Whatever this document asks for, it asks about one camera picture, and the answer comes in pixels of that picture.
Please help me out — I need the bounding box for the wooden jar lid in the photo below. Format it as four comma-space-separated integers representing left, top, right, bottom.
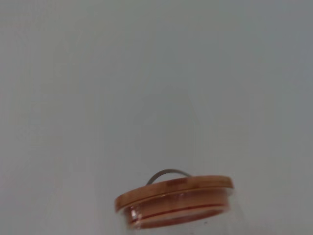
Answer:
114, 175, 234, 223

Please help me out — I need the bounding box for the metal lid handle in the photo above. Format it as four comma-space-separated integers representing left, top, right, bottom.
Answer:
146, 168, 193, 186

